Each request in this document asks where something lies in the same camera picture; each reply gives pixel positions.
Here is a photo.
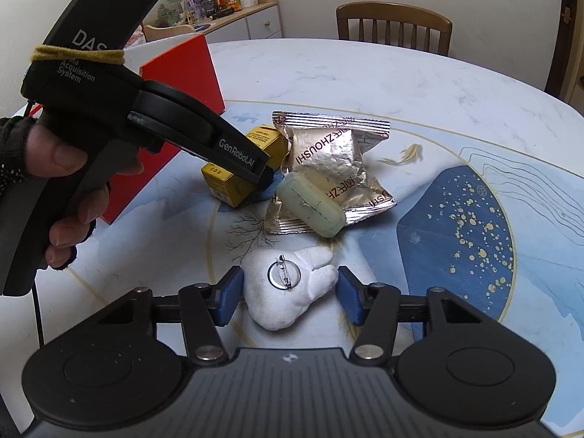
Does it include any small green plant figurine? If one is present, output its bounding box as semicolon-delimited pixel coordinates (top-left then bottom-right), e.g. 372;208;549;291
155;0;202;26

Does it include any white cabinet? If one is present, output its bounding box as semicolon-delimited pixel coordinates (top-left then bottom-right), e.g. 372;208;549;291
137;0;284;49

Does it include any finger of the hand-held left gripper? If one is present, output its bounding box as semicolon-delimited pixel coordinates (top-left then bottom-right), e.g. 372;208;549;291
181;122;277;191

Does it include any yellow elastic band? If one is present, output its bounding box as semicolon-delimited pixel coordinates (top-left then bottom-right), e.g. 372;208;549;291
30;44;127;66

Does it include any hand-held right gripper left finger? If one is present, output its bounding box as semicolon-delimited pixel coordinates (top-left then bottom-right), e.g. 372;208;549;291
92;265;244;366

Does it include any small yellow box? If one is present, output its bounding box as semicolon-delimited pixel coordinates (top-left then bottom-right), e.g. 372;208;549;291
201;124;288;209

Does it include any dark wooden door frame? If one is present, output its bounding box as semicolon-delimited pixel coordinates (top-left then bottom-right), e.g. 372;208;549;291
545;0;584;107

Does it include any dark jar with orange label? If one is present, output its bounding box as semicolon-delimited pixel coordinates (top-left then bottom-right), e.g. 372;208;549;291
201;0;243;17

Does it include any white plush pin badge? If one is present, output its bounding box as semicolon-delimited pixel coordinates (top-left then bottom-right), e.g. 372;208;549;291
240;245;339;332

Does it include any silver foil snack bag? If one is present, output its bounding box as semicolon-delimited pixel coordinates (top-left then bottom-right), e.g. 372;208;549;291
264;111;397;236

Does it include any light wooden tray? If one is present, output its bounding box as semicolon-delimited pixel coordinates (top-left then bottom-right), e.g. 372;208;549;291
143;23;202;43

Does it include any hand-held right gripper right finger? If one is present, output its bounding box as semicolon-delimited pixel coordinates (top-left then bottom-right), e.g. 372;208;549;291
336;265;498;361

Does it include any pale green oval case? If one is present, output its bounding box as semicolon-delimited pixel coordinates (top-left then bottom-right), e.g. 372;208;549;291
276;171;346;238

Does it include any person's left hand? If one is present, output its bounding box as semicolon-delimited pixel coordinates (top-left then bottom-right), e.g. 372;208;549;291
0;116;144;271

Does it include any red cardboard box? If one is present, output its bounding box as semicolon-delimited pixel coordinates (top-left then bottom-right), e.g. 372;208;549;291
101;35;227;226

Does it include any brown wooden chair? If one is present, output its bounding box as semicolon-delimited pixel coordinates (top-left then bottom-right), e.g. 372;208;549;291
336;2;454;57

